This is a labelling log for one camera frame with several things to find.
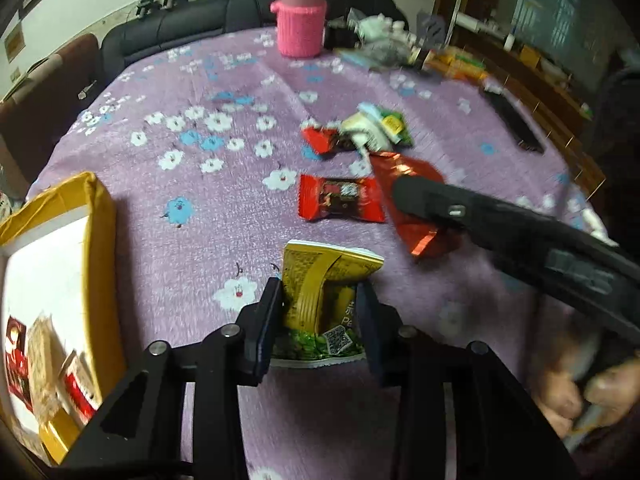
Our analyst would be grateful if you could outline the red shiny snack bag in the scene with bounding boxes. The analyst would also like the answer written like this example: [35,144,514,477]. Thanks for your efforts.
[369,152,461,259]

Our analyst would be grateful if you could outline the green yellow pea snack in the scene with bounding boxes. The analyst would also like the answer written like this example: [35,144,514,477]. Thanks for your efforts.
[271,240,384,370]

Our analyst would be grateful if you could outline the red chocolate candy packet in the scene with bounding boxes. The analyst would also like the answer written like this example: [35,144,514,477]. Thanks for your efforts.
[298,174,385,223]

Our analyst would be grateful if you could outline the beige cracker packet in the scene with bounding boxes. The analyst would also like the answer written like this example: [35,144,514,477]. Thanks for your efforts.
[26,315,65,426]

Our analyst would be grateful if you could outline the dark red foil snack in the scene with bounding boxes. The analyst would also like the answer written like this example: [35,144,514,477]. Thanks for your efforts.
[4,316,32,412]

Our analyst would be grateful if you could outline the person right hand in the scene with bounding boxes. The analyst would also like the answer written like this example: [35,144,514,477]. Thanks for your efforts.
[533,330,639,453]

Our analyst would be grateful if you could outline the white green snack packet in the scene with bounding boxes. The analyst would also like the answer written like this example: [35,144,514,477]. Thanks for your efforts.
[338,102,399,152]

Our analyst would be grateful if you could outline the red candy wrapper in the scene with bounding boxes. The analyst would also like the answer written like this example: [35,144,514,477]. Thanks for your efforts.
[302,127,356,156]

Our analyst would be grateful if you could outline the black smartphone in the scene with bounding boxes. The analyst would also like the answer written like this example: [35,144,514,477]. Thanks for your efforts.
[482,87,544,154]

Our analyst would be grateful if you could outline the orange snack boxes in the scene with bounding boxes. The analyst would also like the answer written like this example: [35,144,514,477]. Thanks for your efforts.
[423,47,488,84]

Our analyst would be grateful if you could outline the white plastic bag pile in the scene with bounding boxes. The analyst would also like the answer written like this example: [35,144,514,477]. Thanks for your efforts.
[347,8,416,70]

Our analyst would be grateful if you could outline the yellow cardboard box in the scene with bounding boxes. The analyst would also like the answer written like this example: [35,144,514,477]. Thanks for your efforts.
[1,172,126,464]

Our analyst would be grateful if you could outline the purple floral tablecloth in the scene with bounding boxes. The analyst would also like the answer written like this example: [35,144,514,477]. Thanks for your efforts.
[27,27,616,480]

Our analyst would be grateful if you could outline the pink sleeved thermos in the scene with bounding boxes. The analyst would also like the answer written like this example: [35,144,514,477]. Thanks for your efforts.
[270,0,328,58]

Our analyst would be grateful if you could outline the black leather sofa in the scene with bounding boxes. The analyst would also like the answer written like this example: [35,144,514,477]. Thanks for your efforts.
[100,0,407,82]

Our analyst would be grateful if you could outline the brown armchair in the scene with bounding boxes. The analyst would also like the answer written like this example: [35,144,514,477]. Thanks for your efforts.
[1,34,101,195]

